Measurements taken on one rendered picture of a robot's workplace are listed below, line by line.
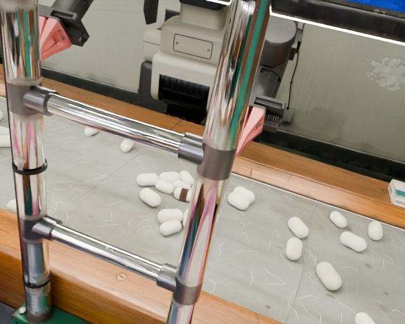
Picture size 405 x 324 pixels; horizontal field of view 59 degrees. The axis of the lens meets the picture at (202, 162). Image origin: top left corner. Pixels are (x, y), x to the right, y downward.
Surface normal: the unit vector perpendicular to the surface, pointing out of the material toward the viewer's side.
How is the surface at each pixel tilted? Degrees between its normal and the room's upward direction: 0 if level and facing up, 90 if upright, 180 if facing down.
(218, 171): 90
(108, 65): 89
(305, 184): 45
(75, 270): 0
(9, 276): 90
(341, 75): 90
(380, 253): 0
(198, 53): 98
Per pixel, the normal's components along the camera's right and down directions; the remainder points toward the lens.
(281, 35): -0.04, -0.36
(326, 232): 0.18, -0.86
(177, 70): -0.27, 0.55
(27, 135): 0.43, 0.51
